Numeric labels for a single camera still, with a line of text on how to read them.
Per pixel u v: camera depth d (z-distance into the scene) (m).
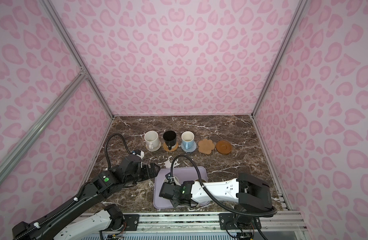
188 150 0.98
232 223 0.72
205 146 1.01
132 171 0.58
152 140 1.01
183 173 0.91
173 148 0.98
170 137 0.95
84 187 0.49
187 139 0.94
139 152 0.71
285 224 0.73
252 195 0.42
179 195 0.57
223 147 1.01
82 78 0.88
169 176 0.70
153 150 0.99
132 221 0.73
